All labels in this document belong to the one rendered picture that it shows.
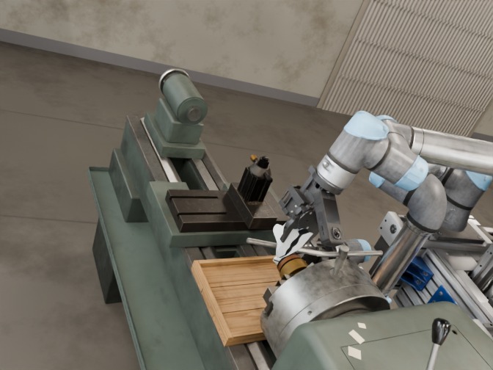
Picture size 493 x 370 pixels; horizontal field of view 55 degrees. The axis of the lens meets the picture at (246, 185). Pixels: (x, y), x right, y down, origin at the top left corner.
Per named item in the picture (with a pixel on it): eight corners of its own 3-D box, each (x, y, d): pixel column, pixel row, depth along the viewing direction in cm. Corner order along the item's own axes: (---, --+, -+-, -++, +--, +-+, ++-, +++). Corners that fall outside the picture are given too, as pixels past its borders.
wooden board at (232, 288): (324, 329, 151) (329, 321, 149) (224, 346, 133) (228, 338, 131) (282, 262, 172) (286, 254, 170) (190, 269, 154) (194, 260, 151)
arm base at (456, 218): (448, 207, 185) (462, 186, 180) (472, 233, 173) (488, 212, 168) (418, 203, 179) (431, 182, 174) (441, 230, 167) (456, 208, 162)
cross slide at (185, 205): (286, 229, 179) (290, 220, 176) (179, 233, 157) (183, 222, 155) (265, 200, 191) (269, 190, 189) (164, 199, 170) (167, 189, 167)
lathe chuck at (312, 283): (362, 346, 137) (398, 271, 118) (265, 379, 125) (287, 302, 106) (345, 321, 143) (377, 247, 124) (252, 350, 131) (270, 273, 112)
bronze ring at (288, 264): (323, 271, 131) (307, 249, 137) (294, 276, 127) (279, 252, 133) (312, 294, 136) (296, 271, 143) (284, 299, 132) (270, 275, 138)
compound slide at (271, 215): (273, 228, 169) (277, 217, 166) (248, 229, 164) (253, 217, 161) (249, 192, 183) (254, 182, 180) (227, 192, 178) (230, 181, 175)
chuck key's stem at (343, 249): (336, 277, 118) (347, 244, 111) (338, 284, 116) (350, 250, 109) (327, 277, 118) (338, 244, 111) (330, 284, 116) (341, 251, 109)
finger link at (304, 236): (279, 244, 112) (301, 214, 108) (291, 262, 107) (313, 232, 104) (269, 242, 110) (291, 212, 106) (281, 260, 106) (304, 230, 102)
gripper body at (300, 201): (299, 211, 110) (329, 169, 105) (318, 236, 104) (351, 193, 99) (275, 205, 105) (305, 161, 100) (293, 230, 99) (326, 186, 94)
